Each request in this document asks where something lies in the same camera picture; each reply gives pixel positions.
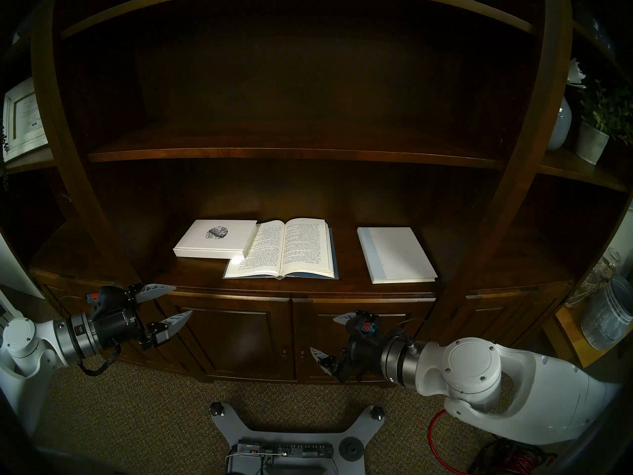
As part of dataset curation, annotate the dark hanging bead plant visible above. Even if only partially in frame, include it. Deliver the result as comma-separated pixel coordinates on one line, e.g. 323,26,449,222
0,123,10,192

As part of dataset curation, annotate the grey metal robot base plate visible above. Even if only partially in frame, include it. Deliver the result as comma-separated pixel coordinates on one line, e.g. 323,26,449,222
209,402,386,475

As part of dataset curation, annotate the white artificial flower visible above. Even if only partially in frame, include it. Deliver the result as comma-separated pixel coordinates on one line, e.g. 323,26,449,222
566,58,588,89

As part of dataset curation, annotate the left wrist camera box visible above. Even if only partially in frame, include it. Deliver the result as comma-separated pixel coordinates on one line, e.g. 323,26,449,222
85,287,128,314

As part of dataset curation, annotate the white book with round print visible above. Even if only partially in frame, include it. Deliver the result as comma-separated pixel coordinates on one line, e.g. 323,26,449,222
173,219,259,260

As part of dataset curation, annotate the grey ribbed jar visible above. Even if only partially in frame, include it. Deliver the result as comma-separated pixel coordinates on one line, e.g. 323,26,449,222
580,275,633,351

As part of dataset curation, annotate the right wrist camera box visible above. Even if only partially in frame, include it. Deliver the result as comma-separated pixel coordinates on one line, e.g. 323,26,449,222
354,311,381,336

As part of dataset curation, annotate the white round vase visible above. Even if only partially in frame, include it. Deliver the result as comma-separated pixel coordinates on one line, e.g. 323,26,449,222
546,97,573,151

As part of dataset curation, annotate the white framed certificate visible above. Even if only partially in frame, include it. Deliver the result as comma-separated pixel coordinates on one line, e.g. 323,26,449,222
2,77,49,163

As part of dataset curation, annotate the light wooden side table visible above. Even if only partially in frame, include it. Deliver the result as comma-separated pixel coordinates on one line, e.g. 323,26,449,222
542,306,633,371

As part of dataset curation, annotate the white book pale blue spine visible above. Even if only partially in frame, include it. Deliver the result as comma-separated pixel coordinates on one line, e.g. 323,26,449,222
357,226,439,285

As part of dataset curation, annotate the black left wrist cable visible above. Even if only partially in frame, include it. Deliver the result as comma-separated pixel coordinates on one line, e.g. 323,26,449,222
77,343,122,377

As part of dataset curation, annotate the dark brown wooden bookcase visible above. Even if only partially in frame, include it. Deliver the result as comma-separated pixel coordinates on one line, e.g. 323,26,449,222
0,0,633,386

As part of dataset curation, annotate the black power strip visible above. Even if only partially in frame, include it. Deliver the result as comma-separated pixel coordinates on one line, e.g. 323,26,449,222
232,439,337,462

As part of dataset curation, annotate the round black rubber foot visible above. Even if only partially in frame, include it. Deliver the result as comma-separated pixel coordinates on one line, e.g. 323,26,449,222
339,437,364,462

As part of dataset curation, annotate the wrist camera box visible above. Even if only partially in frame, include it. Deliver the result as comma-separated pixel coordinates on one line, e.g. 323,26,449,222
85,287,128,314
354,311,381,336

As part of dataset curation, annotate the blue cover hardback book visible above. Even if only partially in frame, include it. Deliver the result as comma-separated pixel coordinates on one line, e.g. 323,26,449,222
223,218,340,281

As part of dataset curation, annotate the red cable coil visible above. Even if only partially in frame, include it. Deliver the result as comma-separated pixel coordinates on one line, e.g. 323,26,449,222
428,409,557,475

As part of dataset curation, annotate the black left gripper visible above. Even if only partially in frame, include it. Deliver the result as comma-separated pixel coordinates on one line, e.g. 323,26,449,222
93,283,193,351

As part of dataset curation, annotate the green plant in white pot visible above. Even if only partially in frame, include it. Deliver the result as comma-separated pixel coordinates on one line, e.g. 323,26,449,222
575,78,633,165

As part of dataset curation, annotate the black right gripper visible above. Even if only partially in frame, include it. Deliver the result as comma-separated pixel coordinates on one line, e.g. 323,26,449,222
310,313,392,383

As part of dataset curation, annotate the white slatted chair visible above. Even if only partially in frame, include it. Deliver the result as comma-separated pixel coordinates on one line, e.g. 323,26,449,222
0,286,24,331

